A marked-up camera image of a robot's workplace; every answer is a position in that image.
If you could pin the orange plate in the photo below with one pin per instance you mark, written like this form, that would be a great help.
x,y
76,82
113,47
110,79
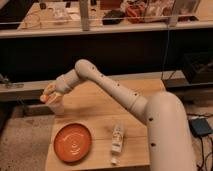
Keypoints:
x,y
72,143

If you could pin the dark blue device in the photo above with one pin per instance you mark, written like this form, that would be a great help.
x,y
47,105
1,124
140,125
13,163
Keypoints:
x,y
200,127

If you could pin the black box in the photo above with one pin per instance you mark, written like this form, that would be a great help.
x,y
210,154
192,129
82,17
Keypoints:
x,y
198,67

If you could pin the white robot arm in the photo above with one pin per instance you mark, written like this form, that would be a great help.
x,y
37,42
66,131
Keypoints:
x,y
169,139

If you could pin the wooden table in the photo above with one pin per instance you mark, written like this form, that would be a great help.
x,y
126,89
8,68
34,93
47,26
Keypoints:
x,y
89,105

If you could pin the small clear plastic bottle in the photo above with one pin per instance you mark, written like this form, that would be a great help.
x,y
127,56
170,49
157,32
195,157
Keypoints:
x,y
117,142

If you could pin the back workbench shelf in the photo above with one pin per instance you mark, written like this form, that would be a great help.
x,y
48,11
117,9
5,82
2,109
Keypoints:
x,y
44,18

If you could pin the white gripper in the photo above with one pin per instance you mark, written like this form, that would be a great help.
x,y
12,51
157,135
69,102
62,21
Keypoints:
x,y
57,88

